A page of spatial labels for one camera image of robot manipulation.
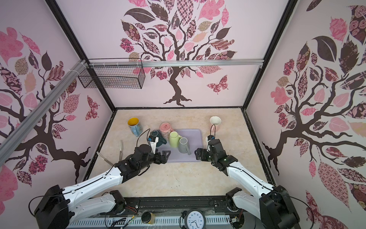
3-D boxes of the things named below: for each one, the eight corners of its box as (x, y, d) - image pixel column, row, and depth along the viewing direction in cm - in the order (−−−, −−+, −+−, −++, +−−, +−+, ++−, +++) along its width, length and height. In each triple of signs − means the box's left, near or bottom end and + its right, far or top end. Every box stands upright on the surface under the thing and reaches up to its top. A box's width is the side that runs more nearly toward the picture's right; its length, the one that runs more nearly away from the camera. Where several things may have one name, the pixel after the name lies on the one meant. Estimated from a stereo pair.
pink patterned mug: (209, 136, 104) (211, 127, 96) (208, 125, 111) (210, 116, 102) (219, 136, 104) (222, 127, 96) (217, 125, 111) (220, 116, 102)
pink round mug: (160, 141, 101) (158, 132, 92) (162, 131, 107) (160, 122, 98) (172, 141, 101) (171, 132, 92) (173, 131, 107) (172, 122, 98)
